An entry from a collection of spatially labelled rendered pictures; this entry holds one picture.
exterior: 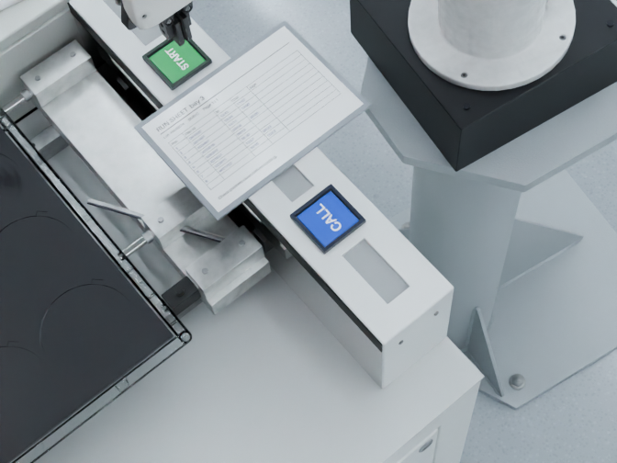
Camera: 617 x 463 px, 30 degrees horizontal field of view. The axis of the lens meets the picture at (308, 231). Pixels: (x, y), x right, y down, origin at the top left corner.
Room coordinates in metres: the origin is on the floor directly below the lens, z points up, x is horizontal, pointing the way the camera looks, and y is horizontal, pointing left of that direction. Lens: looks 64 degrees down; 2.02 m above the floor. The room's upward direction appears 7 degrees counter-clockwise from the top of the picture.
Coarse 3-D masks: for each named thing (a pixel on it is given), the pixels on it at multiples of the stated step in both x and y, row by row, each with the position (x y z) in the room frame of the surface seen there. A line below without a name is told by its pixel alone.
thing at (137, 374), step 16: (176, 336) 0.44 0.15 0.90; (160, 352) 0.42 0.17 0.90; (176, 352) 0.42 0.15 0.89; (144, 368) 0.41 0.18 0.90; (128, 384) 0.39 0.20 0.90; (96, 400) 0.38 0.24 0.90; (112, 400) 0.38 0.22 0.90; (80, 416) 0.36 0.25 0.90; (64, 432) 0.35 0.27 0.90; (32, 448) 0.34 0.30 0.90; (48, 448) 0.34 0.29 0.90
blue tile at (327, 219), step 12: (312, 204) 0.54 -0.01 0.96; (324, 204) 0.54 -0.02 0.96; (336, 204) 0.54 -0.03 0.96; (300, 216) 0.53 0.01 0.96; (312, 216) 0.53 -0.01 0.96; (324, 216) 0.52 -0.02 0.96; (336, 216) 0.52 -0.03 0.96; (348, 216) 0.52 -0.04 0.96; (312, 228) 0.51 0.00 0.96; (324, 228) 0.51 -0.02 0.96; (336, 228) 0.51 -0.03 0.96; (348, 228) 0.51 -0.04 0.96; (324, 240) 0.50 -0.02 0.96
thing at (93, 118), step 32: (64, 96) 0.77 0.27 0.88; (96, 96) 0.76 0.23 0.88; (64, 128) 0.72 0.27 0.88; (96, 128) 0.72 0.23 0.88; (128, 128) 0.71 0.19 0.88; (96, 160) 0.67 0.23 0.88; (128, 160) 0.67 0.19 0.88; (160, 160) 0.66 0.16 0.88; (128, 192) 0.63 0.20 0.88; (160, 192) 0.62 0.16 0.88; (224, 224) 0.57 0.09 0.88; (192, 256) 0.54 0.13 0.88; (224, 288) 0.49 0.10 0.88
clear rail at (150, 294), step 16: (0, 112) 0.74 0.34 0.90; (16, 128) 0.72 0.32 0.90; (32, 144) 0.69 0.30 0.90; (32, 160) 0.67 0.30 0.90; (48, 176) 0.65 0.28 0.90; (64, 192) 0.62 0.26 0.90; (80, 208) 0.60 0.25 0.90; (96, 224) 0.58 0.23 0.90; (96, 240) 0.56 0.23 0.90; (112, 240) 0.56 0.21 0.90; (112, 256) 0.54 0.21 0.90; (128, 272) 0.52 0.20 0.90; (144, 288) 0.50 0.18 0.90; (160, 304) 0.48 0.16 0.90; (176, 320) 0.46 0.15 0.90
